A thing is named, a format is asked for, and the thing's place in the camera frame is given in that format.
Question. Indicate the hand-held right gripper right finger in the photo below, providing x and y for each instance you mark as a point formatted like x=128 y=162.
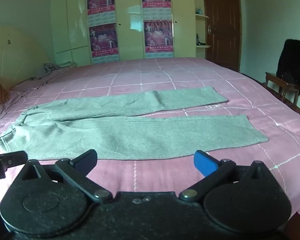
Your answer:
x=205 y=163

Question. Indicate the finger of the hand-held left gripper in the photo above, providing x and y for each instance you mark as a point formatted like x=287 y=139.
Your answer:
x=15 y=157

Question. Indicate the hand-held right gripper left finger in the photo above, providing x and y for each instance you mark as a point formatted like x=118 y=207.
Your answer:
x=86 y=159

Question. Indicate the grey pants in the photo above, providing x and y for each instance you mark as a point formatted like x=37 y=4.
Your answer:
x=120 y=135

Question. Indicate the mauve blanket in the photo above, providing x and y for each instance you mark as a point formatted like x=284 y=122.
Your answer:
x=40 y=81

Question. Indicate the pink checked bed sheet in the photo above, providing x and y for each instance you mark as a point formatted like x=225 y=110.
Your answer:
x=190 y=80

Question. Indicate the crumpled grey cloth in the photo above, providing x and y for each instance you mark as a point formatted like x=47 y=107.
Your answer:
x=52 y=67

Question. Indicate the cream headboard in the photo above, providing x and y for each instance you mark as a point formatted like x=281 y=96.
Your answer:
x=15 y=52

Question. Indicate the wooden chair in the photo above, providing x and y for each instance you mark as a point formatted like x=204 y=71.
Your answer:
x=277 y=78

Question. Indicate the dark shelf ornament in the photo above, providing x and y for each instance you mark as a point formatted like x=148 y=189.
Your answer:
x=199 y=41

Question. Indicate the green wardrobe with posters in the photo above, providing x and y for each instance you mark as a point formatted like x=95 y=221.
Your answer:
x=130 y=37

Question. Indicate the black jacket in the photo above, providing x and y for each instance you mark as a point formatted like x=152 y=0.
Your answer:
x=292 y=62

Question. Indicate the brown wooden door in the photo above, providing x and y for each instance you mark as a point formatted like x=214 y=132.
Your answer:
x=222 y=30

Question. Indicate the cream corner shelves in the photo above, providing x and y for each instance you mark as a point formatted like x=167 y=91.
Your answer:
x=201 y=16

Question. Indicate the teal figurine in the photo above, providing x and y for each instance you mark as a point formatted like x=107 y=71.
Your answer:
x=199 y=11

